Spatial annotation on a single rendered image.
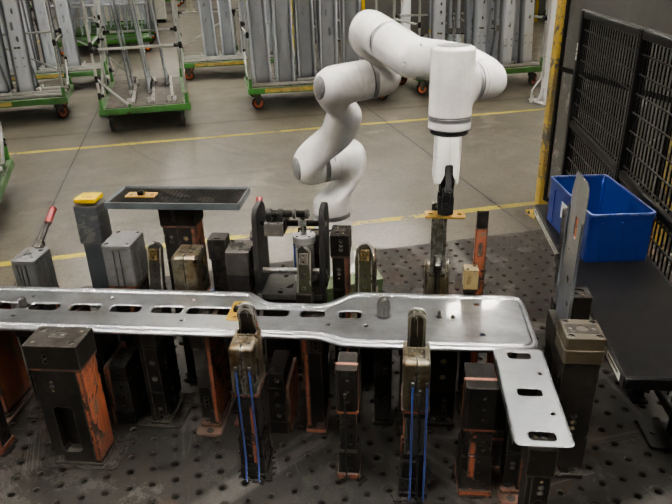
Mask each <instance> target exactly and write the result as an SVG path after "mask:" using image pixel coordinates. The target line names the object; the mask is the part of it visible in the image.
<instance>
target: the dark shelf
mask: <svg viewBox="0 0 672 504"><path fill-rule="evenodd" d="M547 212H548V204H535V205H534V215H535V217H536V219H537V221H538V223H539V225H540V227H541V229H542V231H543V233H544V235H545V234H546V235H545V237H546V239H547V241H548V243H549V245H550V247H551V249H552V251H553V253H554V255H555V254H559V252H558V245H559V237H560V234H559V233H558V231H557V230H556V229H555V228H554V227H553V226H552V225H551V223H550V222H549V221H548V220H547ZM575 287H587V289H588V290H589V292H590V294H591V296H592V298H593V300H592V306H591V312H590V318H589V320H596V321H597V322H598V324H599V326H600V328H601V330H602V332H603V334H604V336H605V338H606V346H605V350H606V352H605V356H606V358H607V360H608V362H609V364H610V366H611V368H612V370H613V372H614V374H615V376H616V378H617V380H618V382H619V384H620V386H621V388H622V389H627V390H657V391H672V286H671V285H670V283H669V282H668V281H667V280H666V278H665V277H664V276H663V275H662V273H661V272H660V271H659V270H658V269H657V267H656V266H655V265H654V264H653V262H652V261H651V260H650V259H649V257H648V256H646V260H643V261H614V262H584V261H583V260H582V259H581V258H580V260H579V266H578V273H577V279H576V286H575Z"/></svg>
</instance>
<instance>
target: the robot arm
mask: <svg viewBox="0 0 672 504"><path fill-rule="evenodd" d="M349 42H350V45H351V47H352V48H353V50H354V51H355V52H356V53H357V54H358V55H359V56H361V57H362V58H363V59H364V60H358V61H352V62H346V63H341V64H335V65H331V66H327V67H325V68H324V69H322V70H321V71H320V72H319V73H318V74H317V75H316V77H315V80H314V84H313V90H314V94H315V97H316V100H317V102H318V103H319V105H320V106H321V107H322V109H323V110H324V111H326V112H327V113H326V116H325V119H324V122H323V125H322V126H321V127H320V128H319V129H318V130H317V131H316V132H315V133H314V134H313V135H311V136H310V137H309V138H308V139H307V140H306V141H305V142H304V143H303V144H302V145H301V146H300V147H299V148H298V150H297V151H296V153H295V155H294V157H293V162H292V169H293V172H294V176H295V177H296V178H297V180H298V181H300V182H301V183H303V184H306V185H316V184H321V183H325V182H330V181H332V182H331V183H330V184H329V185H328V186H327V187H326V188H325V189H323V190H322V191H321V192H320V193H319V194H317V196H316V197H315V198H314V200H313V213H314V220H318V213H319V207H320V204H321V202H327V203H328V210H329V229H332V225H351V210H350V198H351V194H352V192H353V190H354V189H355V187H356V185H357V184H358V182H359V181H360V179H361V177H362V176H363V174H364V172H365V169H366V165H367V154H366V151H365V149H364V147H363V145H362V144H361V143H360V142H358V141H357V140H355V139H354V138H355V136H356V134H357V132H358V129H359V127H360V124H361V121H362V112H361V109H360V107H359V105H358V104H357V103H356V102H358V101H364V100H369V99H374V98H379V97H384V96H387V95H389V94H391V93H392V92H394V91H395V90H396V89H397V87H398V86H399V84H400V82H401V78H402V77H405V78H409V79H415V80H430V84H429V110H428V128H429V129H430V133H431V134H432V135H435V137H434V149H433V167H432V176H433V182H434V184H435V185H437V184H439V191H440V192H437V213H438V215H452V214H453V206H454V196H453V193H454V184H455V185H457V184H458V181H459V172H460V161H461V146H462V136H465V135H467V134H468V130H469V129H470V128H471V119H472V106H473V103H474V102H475V101H479V100H487V99H491V98H494V97H496V96H498V95H500V94H501V93H502V92H503V91H504V89H505V88H506V85H507V74H506V71H505V69H504V67H503V66H502V65H501V64H500V63H499V62H498V61H497V60H496V59H494V58H493V57H491V56H489V55H488V54H486V53H484V52H482V51H480V50H478V49H476V47H475V46H473V45H470V44H465V43H457V42H452V41H446V40H438V39H429V38H423V37H420V36H419V35H417V34H415V33H414V32H412V31H411V30H409V29H407V28H406V27H404V26H403V25H401V24H399V23H398V22H396V21H394V20H393V19H391V18H389V17H388V16H386V15H384V14H383V13H381V12H379V11H376V10H371V9H368V10H363V11H361V12H359V13H358V14H357V15H356V16H355V17H354V19H353V20H352V22H351V25H350V28H349ZM351 229H352V225H351Z"/></svg>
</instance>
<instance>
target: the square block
mask: <svg viewBox="0 0 672 504"><path fill-rule="evenodd" d="M555 344H556V350H555V357H554V364H553V371H552V379H553V382H554V385H555V388H556V391H557V394H558V397H559V399H560V402H561V405H562V408H563V411H564V414H565V417H566V419H567V422H568V425H569V428H570V431H571V434H572V437H573V439H574V442H575V446H574V447H572V448H558V450H559V453H558V459H557V465H556V472H555V477H554V478H568V479H582V478H583V473H582V470H581V468H582V465H583V459H584V454H585V448H586V443H587V436H588V432H589V426H590V421H591V415H592V410H593V404H594V399H595V393H596V388H597V382H598V377H599V371H600V366H601V364H603V361H604V354H605V352H606V350H605V346H606V338H605V336H604V334H603V332H602V330H601V328H600V326H599V324H598V322H597V321H596V320H578V319H560V320H559V323H558V328H557V330H556V338H555Z"/></svg>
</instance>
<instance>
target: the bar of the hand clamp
mask: <svg viewBox="0 0 672 504"><path fill-rule="evenodd" d="M432 211H437V201H432ZM446 233H447V219H433V218H431V241H430V274H433V263H434V255H442V261H441V263H442V267H441V273H442V274H445V258H446Z"/></svg>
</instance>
